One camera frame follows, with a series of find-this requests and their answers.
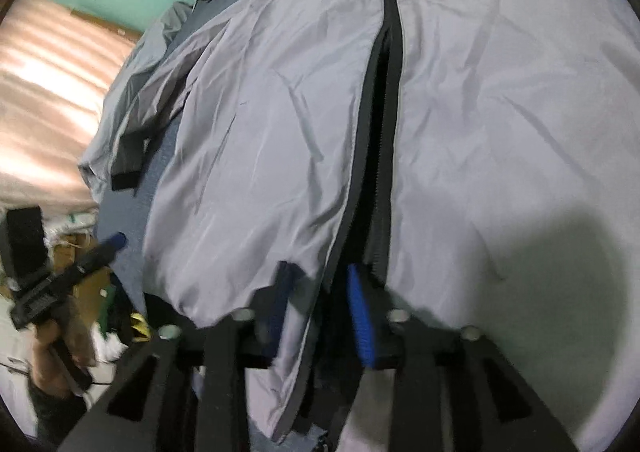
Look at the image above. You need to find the person's left forearm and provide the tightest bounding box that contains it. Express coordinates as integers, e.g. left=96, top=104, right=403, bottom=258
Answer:
left=27, top=377, right=101, bottom=448

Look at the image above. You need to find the yellow item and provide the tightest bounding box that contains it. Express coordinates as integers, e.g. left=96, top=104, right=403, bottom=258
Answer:
left=129, top=312, right=151, bottom=343

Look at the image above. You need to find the person's left hand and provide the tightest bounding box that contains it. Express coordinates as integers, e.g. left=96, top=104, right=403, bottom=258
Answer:
left=30, top=299, right=98, bottom=398

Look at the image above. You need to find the pink curtain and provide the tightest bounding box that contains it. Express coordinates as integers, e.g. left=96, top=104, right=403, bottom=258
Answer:
left=0, top=0, right=143, bottom=213

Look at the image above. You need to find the grey jacket with black trim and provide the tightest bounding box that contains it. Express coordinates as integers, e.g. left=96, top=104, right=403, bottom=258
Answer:
left=80, top=0, right=640, bottom=452

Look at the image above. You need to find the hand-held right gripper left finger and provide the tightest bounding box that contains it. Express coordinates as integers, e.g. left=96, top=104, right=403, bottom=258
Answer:
left=57, top=259, right=307, bottom=452

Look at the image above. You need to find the cardboard box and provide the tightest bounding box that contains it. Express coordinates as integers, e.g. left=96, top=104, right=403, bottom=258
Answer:
left=52, top=232, right=113, bottom=305

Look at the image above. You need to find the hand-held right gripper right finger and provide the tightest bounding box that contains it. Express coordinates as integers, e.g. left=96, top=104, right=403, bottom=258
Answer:
left=346, top=262, right=581, bottom=452

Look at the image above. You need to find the light grey blanket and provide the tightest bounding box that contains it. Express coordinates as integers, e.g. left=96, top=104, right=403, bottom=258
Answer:
left=80, top=0, right=196, bottom=193

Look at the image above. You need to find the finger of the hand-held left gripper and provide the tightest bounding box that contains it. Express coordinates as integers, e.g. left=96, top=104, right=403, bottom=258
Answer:
left=70, top=231, right=127, bottom=283

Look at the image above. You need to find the blue-grey bed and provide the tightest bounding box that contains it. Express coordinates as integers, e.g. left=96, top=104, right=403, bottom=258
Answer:
left=92, top=0, right=331, bottom=452

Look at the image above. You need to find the wooden window frame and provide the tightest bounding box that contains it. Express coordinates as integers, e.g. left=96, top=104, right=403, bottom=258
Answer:
left=70, top=7, right=143, bottom=40

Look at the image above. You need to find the green item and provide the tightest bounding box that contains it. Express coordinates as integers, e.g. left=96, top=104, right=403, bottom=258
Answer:
left=97, top=282, right=121, bottom=333

